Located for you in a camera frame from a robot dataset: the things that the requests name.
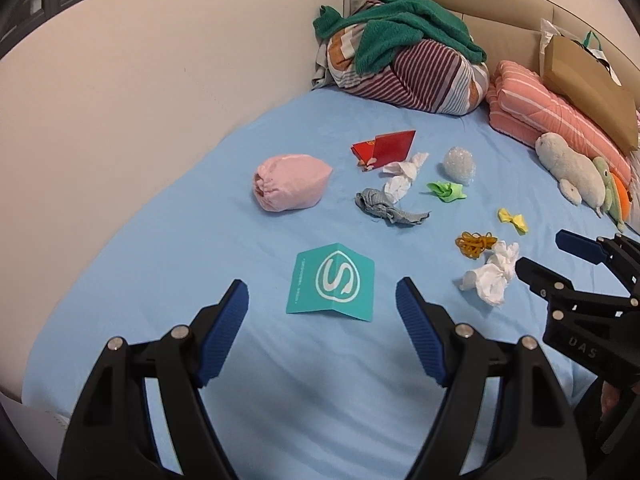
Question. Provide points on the grey crumpled cloth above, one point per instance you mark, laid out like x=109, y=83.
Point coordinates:
x=387, y=207

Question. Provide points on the brown paper bag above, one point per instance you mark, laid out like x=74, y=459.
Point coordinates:
x=585, y=80

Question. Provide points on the person's right hand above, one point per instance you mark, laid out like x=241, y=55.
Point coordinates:
x=611, y=402

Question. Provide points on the plain red envelope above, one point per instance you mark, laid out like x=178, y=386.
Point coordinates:
x=395, y=147

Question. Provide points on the light blue bed sheet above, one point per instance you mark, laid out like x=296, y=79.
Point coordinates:
x=200, y=240

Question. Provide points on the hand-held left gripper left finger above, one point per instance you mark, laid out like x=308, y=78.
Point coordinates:
x=225, y=330

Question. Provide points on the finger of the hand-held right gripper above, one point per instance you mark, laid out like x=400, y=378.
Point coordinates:
x=545, y=285
x=580, y=246

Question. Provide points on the yellow paper bow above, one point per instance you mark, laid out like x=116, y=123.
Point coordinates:
x=512, y=220

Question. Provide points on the beige padded headboard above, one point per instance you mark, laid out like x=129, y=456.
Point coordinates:
x=500, y=20

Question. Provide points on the teal folded card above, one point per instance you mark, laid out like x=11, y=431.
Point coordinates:
x=332, y=282

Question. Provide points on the white seal plush toy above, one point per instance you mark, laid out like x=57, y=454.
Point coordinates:
x=570, y=160

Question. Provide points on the green towel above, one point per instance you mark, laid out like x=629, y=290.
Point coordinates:
x=400, y=20

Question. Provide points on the striped duvet bundle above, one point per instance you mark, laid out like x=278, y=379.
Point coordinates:
x=425, y=80

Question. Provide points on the green folded paper scrap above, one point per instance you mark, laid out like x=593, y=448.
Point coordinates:
x=445, y=192

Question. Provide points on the orange rubber bands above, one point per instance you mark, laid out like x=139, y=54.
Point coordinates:
x=474, y=245

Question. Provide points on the round white tissue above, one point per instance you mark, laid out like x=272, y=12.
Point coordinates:
x=492, y=277

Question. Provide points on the green turtle plush toy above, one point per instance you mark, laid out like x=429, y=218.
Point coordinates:
x=610, y=185

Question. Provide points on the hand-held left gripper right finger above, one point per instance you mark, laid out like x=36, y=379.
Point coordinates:
x=420, y=330

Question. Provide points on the pink cloth bundle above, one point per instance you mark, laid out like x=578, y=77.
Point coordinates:
x=290, y=185

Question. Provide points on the pink striped folded blanket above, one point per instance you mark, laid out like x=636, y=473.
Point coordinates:
x=530, y=105

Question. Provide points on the clear bubble wrap ball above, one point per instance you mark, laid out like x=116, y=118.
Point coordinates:
x=457, y=165

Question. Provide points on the long white tissue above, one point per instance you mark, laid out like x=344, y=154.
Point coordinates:
x=400, y=187

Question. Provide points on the gold printed red envelope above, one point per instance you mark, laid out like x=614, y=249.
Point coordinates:
x=362, y=150

